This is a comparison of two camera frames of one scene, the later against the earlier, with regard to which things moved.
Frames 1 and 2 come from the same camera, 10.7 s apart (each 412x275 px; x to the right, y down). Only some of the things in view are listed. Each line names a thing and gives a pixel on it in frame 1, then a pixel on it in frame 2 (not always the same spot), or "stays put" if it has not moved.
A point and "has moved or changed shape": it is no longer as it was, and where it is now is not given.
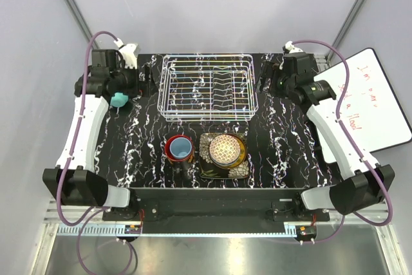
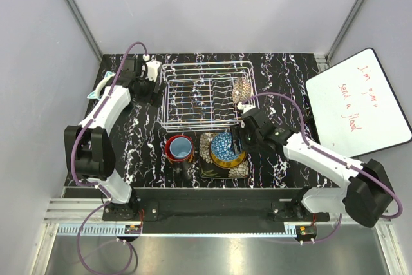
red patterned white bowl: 224,149 → 241,90
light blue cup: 180,147 stays put
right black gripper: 266,72 → 238,133
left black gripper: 134,91 → 152,98
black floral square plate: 208,169 stays put
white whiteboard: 370,105 stays put
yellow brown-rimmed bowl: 242,157 stays put
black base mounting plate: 284,204 stays put
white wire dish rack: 207,87 has moved or changed shape
